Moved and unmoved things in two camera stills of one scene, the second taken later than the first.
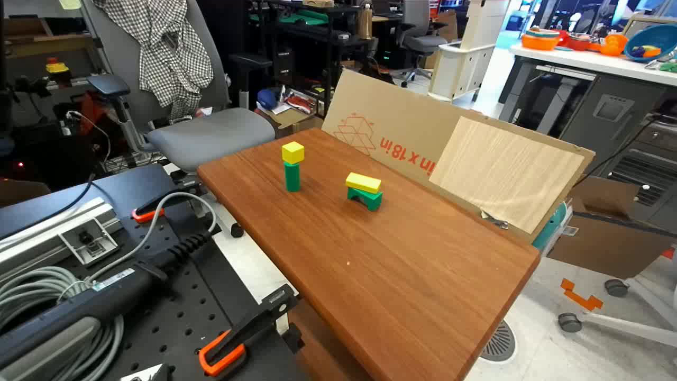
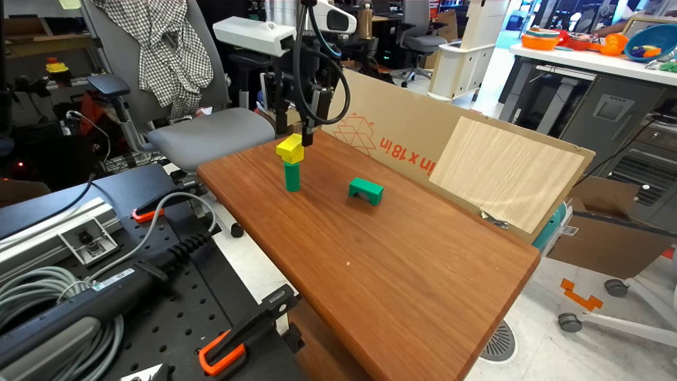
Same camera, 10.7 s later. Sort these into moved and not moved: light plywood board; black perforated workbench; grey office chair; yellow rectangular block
Moved: yellow rectangular block
Not moved: black perforated workbench; light plywood board; grey office chair
